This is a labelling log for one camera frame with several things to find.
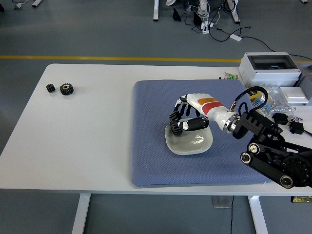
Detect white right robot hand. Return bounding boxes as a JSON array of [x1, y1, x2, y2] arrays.
[[169, 92, 232, 132]]

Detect grey metal box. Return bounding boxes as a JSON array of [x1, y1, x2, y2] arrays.
[[297, 62, 312, 104]]

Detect white square dish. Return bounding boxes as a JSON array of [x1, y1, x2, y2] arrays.
[[164, 123, 214, 156]]

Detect blue-grey quilted mat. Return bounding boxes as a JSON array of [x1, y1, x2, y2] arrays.
[[130, 79, 268, 188]]

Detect clear bag of parts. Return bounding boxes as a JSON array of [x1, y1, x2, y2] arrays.
[[252, 86, 297, 117]]

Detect black power adapter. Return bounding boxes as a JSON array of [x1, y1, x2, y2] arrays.
[[272, 113, 290, 124]]

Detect white power strip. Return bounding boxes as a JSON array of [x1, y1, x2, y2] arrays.
[[201, 21, 215, 35]]

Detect black plug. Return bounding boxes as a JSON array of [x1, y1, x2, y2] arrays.
[[290, 121, 305, 135]]

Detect white table leg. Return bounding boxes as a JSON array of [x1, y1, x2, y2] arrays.
[[72, 194, 91, 234], [248, 195, 269, 234]]

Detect black yellow control panel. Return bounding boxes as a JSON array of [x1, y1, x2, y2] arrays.
[[290, 195, 312, 203]]

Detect large black gear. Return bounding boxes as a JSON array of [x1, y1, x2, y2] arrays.
[[59, 83, 75, 96]]

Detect grey electrical enclosure box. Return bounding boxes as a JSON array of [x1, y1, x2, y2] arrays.
[[238, 51, 302, 88]]

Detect black floor cable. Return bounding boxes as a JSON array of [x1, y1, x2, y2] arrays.
[[240, 36, 277, 53]]

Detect white flat switch box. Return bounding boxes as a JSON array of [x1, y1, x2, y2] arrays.
[[279, 86, 308, 105]]

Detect thin white red wires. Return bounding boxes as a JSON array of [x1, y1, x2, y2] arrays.
[[290, 106, 305, 122]]

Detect black hanging cable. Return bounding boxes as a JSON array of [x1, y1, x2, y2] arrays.
[[230, 195, 235, 234]]

